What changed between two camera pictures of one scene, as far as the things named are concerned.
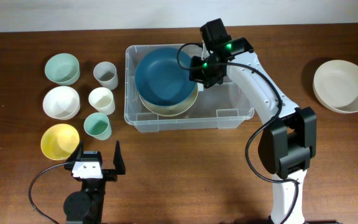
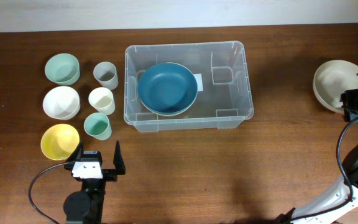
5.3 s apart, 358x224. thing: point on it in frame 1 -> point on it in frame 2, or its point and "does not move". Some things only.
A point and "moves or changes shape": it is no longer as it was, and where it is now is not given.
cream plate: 168,111 moves or changes shape
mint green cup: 97,125 does not move
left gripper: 111,174 does not move
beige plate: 343,86 does not move
